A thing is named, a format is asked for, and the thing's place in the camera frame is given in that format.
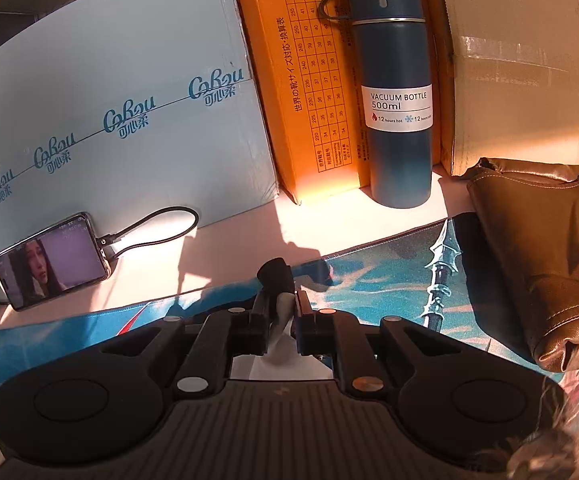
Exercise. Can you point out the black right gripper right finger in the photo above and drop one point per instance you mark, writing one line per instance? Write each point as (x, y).
(338, 334)

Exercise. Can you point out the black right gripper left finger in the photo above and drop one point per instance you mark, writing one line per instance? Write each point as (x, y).
(225, 334)

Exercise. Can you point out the white t-shirt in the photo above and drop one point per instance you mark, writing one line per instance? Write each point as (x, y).
(278, 287)

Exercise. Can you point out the black smartphone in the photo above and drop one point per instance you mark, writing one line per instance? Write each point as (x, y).
(52, 263)

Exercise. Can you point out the light blue carton box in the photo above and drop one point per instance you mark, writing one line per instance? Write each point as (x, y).
(122, 107)

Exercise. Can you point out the orange cardboard box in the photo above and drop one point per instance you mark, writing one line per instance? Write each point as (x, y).
(308, 74)

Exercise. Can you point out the dark blue vacuum bottle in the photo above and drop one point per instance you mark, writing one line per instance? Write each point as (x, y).
(397, 95)

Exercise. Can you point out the brown cardboard box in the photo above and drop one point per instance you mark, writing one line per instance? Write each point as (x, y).
(516, 82)

